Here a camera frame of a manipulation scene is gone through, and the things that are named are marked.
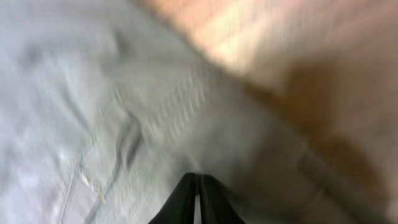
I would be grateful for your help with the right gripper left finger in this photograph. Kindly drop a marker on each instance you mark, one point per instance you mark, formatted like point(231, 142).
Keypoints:
point(180, 205)

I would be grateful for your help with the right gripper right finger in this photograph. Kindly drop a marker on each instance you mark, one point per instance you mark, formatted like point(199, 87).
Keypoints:
point(215, 207)

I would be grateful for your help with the grey shorts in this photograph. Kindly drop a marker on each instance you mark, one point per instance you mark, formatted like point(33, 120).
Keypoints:
point(104, 109)

